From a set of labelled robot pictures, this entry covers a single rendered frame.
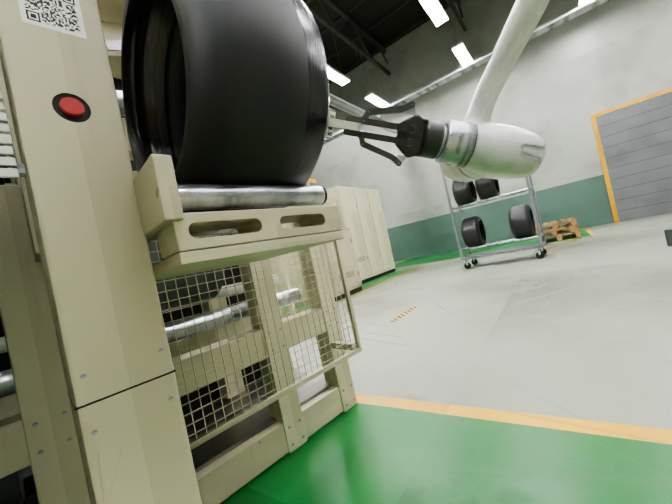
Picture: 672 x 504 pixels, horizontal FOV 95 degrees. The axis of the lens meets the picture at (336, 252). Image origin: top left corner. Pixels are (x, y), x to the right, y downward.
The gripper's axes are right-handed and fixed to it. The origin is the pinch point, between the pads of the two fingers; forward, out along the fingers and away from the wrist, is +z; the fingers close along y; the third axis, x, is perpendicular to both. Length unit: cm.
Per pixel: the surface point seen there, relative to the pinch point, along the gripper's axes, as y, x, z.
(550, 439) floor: 84, 9, -84
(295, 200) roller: 16.6, -3.7, 7.6
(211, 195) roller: 15.4, -17.2, 20.0
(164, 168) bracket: 10.9, -24.1, 24.1
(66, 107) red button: 5.1, -19.5, 41.4
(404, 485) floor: 100, -2, -37
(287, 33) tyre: -13.1, -4.6, 12.3
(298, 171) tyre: 10.8, -1.3, 8.0
